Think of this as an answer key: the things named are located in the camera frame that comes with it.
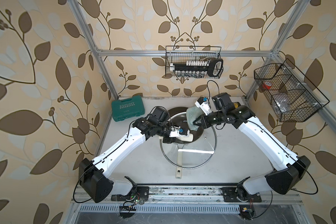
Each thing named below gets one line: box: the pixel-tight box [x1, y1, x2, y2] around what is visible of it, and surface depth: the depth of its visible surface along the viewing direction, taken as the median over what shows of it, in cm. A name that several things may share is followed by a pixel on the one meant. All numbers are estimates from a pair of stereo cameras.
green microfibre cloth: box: [185, 105, 205, 132], surface depth 74 cm
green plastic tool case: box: [111, 95, 146, 122], surface depth 110 cm
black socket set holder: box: [169, 58, 224, 77], surface depth 86 cm
